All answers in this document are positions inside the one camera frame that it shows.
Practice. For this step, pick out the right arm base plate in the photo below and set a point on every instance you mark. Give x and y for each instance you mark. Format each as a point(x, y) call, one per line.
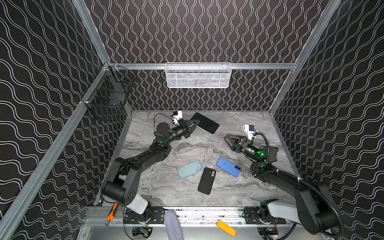
point(260, 216)

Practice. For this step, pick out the grey cloth roll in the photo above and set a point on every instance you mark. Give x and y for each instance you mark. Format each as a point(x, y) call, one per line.
point(173, 226)

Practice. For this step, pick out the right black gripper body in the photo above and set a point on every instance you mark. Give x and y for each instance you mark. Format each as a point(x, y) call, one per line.
point(241, 143)

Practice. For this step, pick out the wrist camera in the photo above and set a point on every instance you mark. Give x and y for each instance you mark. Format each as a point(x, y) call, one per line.
point(249, 129)
point(177, 115)

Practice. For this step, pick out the blue phone case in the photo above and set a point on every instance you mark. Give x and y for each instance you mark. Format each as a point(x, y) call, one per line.
point(228, 167)

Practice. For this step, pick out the black wire basket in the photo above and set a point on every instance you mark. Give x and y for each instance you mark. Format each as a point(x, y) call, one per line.
point(110, 100)

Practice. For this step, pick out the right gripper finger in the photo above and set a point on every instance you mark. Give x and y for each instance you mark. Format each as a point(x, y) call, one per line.
point(233, 137)
point(233, 145)

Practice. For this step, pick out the white wire basket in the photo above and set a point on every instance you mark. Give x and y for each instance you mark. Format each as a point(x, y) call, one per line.
point(195, 75)

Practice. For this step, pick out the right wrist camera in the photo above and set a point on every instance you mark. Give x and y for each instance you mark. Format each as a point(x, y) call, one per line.
point(249, 129)

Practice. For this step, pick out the black phone case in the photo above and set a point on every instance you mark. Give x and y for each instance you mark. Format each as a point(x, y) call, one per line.
point(207, 180)

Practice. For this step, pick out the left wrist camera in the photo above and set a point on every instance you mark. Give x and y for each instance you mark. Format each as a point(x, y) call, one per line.
point(177, 115)

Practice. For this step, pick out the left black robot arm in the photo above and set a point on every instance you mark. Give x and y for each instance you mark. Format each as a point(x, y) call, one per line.
point(122, 181)

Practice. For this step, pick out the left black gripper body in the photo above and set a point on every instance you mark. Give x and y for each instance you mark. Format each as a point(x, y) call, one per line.
point(184, 128)

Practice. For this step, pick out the black smartphone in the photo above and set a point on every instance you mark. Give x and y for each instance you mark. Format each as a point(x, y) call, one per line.
point(205, 123)

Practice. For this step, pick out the yellow block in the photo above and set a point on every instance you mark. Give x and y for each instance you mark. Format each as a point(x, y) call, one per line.
point(226, 228)

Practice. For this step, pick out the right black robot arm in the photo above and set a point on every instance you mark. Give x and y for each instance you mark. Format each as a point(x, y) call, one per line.
point(315, 209)

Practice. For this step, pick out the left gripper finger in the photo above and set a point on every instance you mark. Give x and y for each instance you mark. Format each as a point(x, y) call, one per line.
point(192, 122)
point(190, 130)

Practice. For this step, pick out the light green phone case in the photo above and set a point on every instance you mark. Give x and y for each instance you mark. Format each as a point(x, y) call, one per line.
point(189, 169)

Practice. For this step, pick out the orange handled wrench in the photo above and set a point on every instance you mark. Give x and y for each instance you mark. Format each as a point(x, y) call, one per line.
point(111, 215)

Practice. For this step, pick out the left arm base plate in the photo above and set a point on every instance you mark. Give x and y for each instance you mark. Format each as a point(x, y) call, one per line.
point(152, 215)

